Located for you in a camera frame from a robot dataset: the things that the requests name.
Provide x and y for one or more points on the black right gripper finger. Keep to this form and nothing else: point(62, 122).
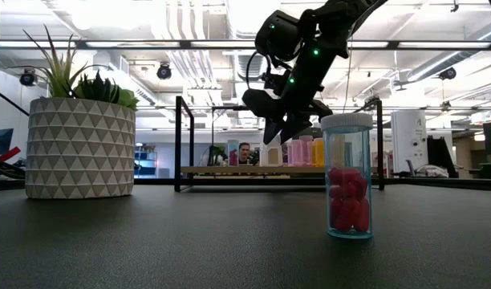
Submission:
point(265, 106)
point(313, 111)

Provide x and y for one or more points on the tall pink bottle white pills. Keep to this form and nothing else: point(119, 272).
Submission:
point(307, 152)

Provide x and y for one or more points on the orange pill bottle white cap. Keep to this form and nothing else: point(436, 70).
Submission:
point(317, 154)

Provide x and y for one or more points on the pink pill bottle white cap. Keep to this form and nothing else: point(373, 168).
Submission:
point(295, 154)

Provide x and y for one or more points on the white plastic pill bottle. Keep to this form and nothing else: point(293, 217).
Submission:
point(271, 158)

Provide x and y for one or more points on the large blue bottle red pills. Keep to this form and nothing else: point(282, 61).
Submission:
point(347, 160)

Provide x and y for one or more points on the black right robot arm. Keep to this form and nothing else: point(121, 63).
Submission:
point(338, 16)

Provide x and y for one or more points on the person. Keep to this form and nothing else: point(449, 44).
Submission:
point(244, 152)

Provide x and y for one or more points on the small green background plant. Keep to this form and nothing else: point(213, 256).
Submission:
point(216, 154)

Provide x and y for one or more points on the white column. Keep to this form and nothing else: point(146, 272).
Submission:
point(408, 140)

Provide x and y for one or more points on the black framed linear ceiling light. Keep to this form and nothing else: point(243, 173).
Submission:
point(185, 44)

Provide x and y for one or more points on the black ceiling spotlight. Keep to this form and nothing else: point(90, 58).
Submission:
point(27, 77)
point(163, 71)
point(447, 74)

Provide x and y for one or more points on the white bag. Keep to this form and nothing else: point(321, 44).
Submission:
point(432, 171)

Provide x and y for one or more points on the black background panel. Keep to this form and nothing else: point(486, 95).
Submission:
point(440, 156)

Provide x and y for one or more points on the green artificial succulent plant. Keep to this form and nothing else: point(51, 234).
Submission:
point(97, 90)

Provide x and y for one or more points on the white triangle patterned plant pot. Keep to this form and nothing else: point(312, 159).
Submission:
point(81, 152)

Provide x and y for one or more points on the black table mat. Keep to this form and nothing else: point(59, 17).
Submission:
point(109, 249)

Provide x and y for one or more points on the blue background screen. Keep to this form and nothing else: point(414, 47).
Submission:
point(2, 138)

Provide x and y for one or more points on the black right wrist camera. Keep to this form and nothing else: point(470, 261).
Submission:
point(275, 82)

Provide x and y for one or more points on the black frame wooden shelf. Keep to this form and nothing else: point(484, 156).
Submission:
point(213, 170)

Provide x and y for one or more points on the black metal rig frame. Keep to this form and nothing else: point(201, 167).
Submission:
point(430, 182)

